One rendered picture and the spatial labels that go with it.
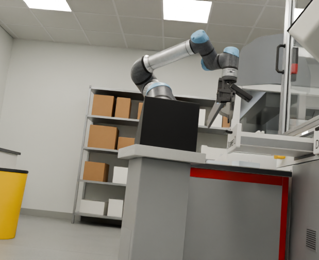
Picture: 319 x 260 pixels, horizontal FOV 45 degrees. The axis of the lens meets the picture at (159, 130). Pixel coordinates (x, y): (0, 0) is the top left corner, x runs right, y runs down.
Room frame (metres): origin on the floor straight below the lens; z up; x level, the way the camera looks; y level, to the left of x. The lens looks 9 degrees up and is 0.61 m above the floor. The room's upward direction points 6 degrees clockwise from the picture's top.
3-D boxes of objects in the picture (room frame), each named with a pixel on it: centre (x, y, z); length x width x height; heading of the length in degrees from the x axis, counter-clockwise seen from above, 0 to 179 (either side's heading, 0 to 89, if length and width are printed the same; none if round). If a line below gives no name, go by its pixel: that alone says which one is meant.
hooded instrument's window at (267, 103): (3.47, -1.10, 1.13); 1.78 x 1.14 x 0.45; 177
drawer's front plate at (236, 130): (1.79, -0.35, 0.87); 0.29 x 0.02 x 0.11; 177
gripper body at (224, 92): (1.80, -0.30, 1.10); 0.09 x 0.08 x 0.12; 88
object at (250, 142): (1.78, -0.56, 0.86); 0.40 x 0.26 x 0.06; 87
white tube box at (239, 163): (2.08, -0.49, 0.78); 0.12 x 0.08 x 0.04; 105
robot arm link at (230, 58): (1.80, -0.31, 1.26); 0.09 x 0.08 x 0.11; 48
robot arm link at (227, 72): (1.79, -0.31, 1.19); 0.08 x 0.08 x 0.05
